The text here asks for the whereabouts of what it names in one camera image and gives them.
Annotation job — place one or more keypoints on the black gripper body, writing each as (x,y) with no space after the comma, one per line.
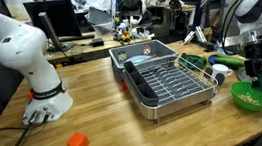
(256,51)

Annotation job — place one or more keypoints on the clear plastic bin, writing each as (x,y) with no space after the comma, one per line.
(101,19)

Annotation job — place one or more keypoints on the white headset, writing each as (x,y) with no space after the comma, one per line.
(141,33)

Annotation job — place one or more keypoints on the black computer monitor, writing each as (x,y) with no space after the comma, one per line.
(60,17)

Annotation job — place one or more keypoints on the wooden background desk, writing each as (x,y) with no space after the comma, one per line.
(81,51)

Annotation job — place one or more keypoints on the white mug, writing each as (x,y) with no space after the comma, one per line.
(219,69)

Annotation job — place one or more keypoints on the small red object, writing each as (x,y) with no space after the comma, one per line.
(123,85)

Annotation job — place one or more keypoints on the black power adapter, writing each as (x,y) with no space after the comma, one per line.
(97,42)

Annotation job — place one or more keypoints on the red white checkered cube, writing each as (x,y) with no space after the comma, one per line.
(147,50)

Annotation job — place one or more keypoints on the yellow rubber duck toy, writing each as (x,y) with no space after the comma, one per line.
(126,37)

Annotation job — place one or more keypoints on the green cucumber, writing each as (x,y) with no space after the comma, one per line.
(225,55)
(232,61)

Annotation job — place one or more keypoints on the dark green plate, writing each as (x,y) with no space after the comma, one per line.
(197,60)

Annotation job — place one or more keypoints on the orange cube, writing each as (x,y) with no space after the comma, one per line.
(78,144)

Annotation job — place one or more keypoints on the black white checkered cube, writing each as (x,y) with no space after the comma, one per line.
(122,56)

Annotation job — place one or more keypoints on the bright green bowl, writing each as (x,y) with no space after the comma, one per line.
(240,91)

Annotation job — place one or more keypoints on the grey plastic bin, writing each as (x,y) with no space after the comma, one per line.
(135,50)

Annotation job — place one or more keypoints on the beige food pieces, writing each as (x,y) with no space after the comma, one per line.
(248,99)

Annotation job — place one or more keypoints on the aluminium extrusion rail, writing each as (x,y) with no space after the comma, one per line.
(200,37)

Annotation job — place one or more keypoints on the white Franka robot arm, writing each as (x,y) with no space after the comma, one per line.
(21,53)

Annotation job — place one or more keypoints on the light blue plate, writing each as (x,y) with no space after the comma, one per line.
(139,59)

